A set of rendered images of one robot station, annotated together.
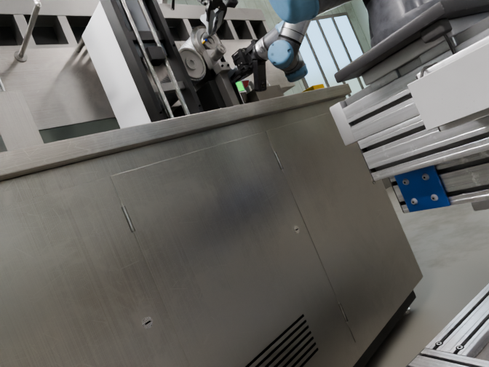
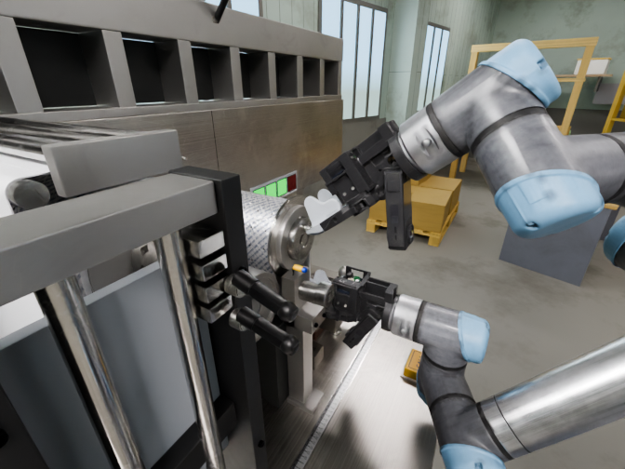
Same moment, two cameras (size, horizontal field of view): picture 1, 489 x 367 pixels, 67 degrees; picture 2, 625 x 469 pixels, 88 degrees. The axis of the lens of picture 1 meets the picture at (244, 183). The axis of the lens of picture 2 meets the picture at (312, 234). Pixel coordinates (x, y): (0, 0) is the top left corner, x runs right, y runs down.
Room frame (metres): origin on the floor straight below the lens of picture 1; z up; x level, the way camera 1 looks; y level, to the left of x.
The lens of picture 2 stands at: (0.92, 0.05, 1.49)
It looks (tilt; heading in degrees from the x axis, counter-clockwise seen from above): 25 degrees down; 342
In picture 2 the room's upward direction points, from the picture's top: straight up
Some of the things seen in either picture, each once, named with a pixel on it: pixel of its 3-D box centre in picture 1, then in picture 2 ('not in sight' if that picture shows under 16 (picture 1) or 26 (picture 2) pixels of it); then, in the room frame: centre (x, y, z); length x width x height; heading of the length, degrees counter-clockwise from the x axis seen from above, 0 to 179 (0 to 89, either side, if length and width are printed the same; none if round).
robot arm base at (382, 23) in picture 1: (405, 8); not in sight; (0.66, -0.39, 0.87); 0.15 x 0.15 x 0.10
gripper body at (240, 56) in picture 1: (250, 58); (363, 300); (1.37, -0.20, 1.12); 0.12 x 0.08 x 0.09; 43
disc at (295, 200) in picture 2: (207, 44); (293, 236); (1.41, -0.08, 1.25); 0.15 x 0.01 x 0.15; 133
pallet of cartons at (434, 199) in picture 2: not in sight; (418, 192); (3.97, -2.24, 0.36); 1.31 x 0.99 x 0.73; 120
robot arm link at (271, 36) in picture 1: (281, 36); (450, 332); (1.25, -0.31, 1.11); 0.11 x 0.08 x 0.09; 43
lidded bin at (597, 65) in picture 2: not in sight; (591, 66); (5.10, -6.04, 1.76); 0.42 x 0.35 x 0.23; 30
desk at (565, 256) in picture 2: not in sight; (567, 216); (2.89, -3.15, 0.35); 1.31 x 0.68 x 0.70; 115
